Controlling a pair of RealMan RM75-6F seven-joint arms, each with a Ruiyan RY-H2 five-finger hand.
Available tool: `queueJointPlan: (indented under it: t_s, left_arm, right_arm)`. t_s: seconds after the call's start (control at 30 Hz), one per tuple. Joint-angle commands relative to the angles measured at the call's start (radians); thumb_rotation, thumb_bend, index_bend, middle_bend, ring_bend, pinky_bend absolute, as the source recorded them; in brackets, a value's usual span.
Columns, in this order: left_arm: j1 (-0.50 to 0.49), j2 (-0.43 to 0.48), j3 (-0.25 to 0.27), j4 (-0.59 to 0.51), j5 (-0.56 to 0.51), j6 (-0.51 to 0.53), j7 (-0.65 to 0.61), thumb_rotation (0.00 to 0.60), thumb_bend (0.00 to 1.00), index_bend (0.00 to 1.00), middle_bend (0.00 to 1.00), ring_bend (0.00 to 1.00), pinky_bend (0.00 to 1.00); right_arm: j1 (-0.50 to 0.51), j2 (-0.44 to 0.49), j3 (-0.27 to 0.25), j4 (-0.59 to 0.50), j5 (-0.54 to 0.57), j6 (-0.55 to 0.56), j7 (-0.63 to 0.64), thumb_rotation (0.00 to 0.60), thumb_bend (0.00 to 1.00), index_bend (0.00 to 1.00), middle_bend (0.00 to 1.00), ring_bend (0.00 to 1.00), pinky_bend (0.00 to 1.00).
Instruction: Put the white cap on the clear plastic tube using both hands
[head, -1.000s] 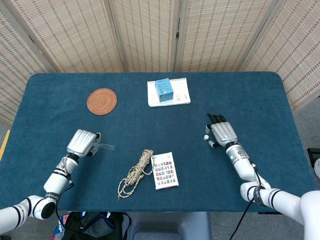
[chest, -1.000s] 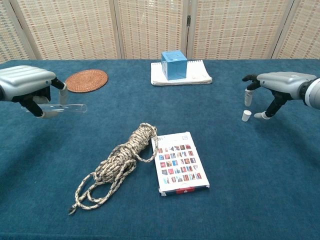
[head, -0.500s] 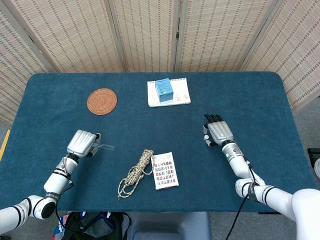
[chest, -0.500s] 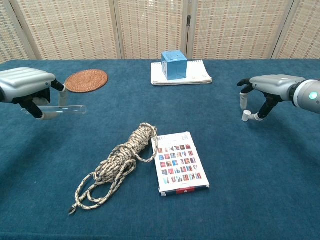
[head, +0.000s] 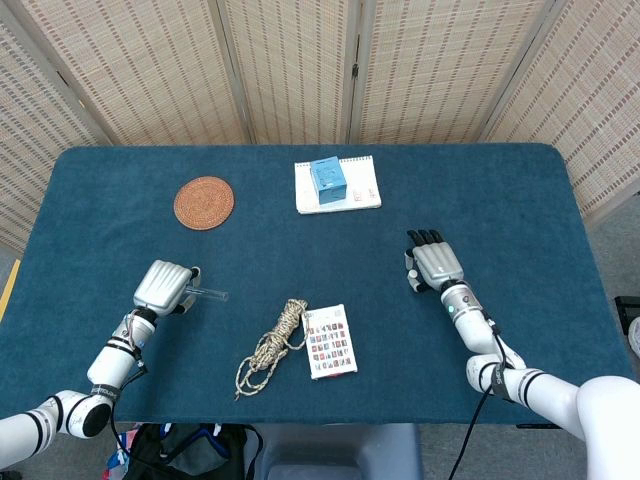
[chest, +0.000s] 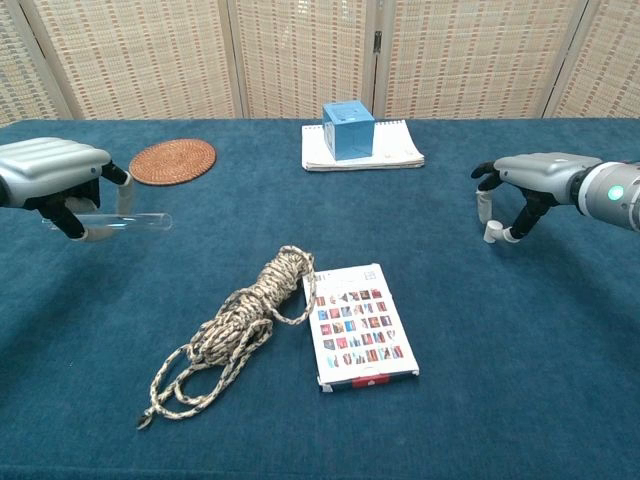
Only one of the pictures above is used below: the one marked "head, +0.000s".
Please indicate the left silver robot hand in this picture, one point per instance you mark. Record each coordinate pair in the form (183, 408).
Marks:
(160, 287)

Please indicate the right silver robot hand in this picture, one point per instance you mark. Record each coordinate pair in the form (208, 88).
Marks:
(437, 262)

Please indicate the bamboo folding screen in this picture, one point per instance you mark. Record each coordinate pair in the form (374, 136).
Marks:
(295, 70)

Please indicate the black backpack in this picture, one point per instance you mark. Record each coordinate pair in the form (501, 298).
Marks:
(190, 455)

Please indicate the black flat bar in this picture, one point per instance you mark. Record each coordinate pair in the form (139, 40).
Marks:
(535, 426)

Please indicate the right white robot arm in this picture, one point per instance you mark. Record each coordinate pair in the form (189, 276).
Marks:
(550, 390)

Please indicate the blue cube box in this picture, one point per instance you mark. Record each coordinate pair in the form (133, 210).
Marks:
(327, 180)

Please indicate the white round object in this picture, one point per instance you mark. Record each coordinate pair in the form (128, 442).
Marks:
(636, 337)

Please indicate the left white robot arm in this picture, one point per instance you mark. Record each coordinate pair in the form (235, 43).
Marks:
(115, 360)

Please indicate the white spiral notepad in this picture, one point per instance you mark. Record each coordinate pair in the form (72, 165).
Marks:
(360, 185)

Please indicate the blue table cloth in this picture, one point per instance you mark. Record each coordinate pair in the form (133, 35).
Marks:
(400, 360)

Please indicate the black box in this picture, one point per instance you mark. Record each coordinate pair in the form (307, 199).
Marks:
(627, 306)

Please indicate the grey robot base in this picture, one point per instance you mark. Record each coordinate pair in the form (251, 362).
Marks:
(340, 455)

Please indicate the transparent test tube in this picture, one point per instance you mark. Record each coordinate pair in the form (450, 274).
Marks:
(215, 295)

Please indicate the round woven orange coaster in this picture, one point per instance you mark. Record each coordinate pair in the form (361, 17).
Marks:
(204, 203)

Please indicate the white picture card box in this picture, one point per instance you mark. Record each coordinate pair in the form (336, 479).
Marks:
(330, 345)

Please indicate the yellow strip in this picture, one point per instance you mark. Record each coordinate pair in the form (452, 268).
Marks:
(9, 290)

